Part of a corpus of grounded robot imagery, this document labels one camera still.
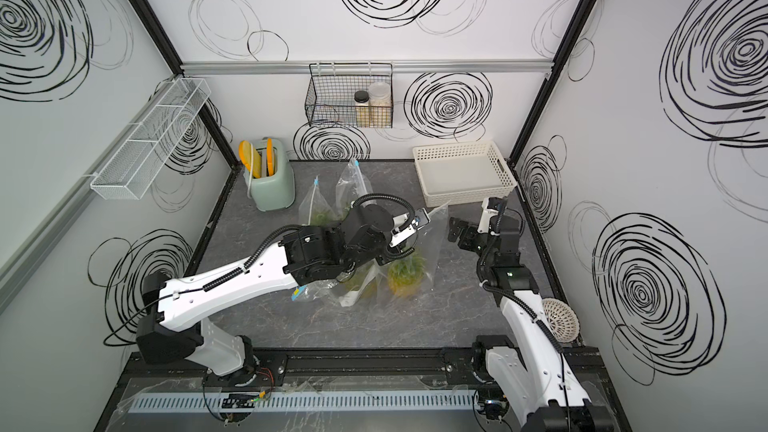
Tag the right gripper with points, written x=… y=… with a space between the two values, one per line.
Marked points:
x=456 y=230

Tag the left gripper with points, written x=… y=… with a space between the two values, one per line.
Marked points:
x=391 y=255

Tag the pineapple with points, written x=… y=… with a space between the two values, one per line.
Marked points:
x=405 y=276

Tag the zip-top bag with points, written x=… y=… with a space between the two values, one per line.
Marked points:
x=314 y=209
x=346 y=291
x=429 y=242
x=351 y=185

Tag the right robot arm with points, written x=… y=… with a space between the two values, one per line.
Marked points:
x=533 y=373

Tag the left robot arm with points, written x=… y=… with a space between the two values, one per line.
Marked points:
x=177 y=327

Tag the white plastic basket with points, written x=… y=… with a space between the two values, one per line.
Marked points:
x=462 y=173

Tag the mint green toaster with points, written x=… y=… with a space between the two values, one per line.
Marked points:
x=275 y=192

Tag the white woven ball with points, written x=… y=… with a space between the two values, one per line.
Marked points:
x=563 y=321

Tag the black lid spice jar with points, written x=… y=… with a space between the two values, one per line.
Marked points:
x=362 y=109

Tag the orange toast slice right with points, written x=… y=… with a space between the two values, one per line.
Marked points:
x=269 y=157

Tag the yellow toast slice left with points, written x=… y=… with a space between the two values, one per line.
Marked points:
x=250 y=158

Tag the white lid jar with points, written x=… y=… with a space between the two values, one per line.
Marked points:
x=380 y=104

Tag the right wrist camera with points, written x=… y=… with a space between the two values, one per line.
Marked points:
x=489 y=220

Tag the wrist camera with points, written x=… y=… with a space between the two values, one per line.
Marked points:
x=405 y=227
x=489 y=220

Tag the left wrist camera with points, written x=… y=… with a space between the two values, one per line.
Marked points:
x=405 y=227

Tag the black wire basket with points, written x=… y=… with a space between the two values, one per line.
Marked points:
x=330 y=92

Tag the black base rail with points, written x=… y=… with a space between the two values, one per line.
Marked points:
x=454 y=365

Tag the grey cable duct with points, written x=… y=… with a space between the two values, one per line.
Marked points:
x=278 y=402

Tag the white wire shelf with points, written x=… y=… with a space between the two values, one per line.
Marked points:
x=150 y=141

